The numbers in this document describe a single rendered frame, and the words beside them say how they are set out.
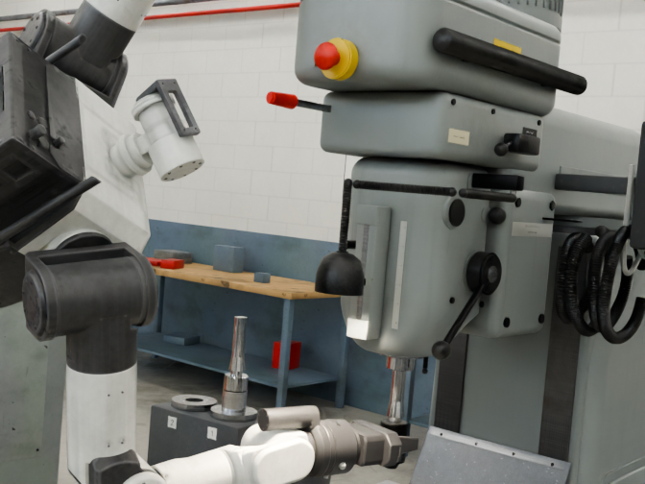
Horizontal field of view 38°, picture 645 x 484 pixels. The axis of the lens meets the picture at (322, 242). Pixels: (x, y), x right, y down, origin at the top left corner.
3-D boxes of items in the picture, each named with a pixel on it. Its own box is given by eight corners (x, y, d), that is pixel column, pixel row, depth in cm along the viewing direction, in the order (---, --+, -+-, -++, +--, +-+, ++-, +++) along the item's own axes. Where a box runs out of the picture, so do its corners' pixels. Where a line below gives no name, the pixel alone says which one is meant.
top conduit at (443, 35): (451, 51, 128) (453, 26, 128) (425, 52, 131) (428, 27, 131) (586, 95, 163) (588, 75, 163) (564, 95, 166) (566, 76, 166)
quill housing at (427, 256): (422, 367, 143) (441, 158, 141) (321, 344, 156) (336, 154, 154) (485, 356, 157) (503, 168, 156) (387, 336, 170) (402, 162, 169)
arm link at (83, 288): (59, 383, 114) (57, 277, 111) (36, 357, 121) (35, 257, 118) (147, 367, 120) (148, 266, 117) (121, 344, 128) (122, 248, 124)
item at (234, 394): (216, 408, 178) (218, 378, 177) (233, 405, 181) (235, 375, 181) (233, 414, 175) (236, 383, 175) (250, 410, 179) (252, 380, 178)
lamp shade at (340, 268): (308, 292, 135) (312, 249, 135) (322, 288, 142) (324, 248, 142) (356, 297, 133) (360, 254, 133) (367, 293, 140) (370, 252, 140)
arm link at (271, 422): (336, 482, 145) (274, 490, 138) (298, 466, 153) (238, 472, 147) (340, 409, 145) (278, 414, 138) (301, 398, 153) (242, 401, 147)
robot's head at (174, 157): (139, 188, 128) (191, 157, 125) (109, 123, 129) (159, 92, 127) (162, 189, 134) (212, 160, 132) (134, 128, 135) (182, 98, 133)
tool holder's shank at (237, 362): (225, 374, 178) (228, 316, 177) (236, 372, 180) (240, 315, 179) (236, 376, 176) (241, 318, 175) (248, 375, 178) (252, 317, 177)
